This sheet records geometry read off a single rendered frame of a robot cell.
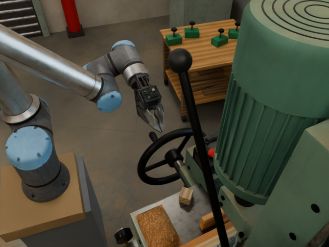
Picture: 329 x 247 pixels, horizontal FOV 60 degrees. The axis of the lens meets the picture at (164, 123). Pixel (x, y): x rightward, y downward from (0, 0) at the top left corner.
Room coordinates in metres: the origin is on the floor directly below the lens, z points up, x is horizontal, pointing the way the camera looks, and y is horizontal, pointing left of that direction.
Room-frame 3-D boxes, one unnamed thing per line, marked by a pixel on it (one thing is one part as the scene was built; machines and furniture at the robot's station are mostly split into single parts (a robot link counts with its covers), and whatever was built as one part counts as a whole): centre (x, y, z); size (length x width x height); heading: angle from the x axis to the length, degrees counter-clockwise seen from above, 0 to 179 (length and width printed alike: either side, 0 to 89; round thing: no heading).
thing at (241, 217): (0.31, -0.19, 1.03); 0.14 x 0.07 x 0.09; 26
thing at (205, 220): (0.38, -0.20, 0.93); 0.22 x 0.01 x 0.06; 116
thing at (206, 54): (1.92, -0.35, 0.32); 0.66 x 0.57 x 0.64; 107
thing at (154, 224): (0.33, 0.02, 0.91); 0.12 x 0.09 x 0.03; 26
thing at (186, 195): (0.42, -0.06, 0.92); 0.03 x 0.03 x 0.03; 69
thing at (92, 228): (0.65, 0.49, 0.27); 0.30 x 0.30 x 0.55; 18
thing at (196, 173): (0.53, -0.16, 0.91); 0.15 x 0.14 x 0.09; 116
